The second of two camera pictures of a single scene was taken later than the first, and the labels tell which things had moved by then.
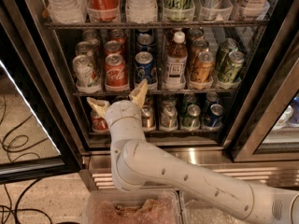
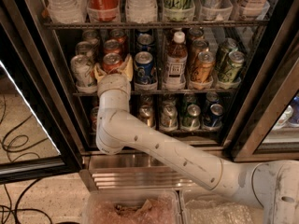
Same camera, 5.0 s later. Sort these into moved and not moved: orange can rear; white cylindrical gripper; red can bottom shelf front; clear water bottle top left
Moved: white cylindrical gripper
Not moved: orange can rear; clear water bottle top left; red can bottom shelf front
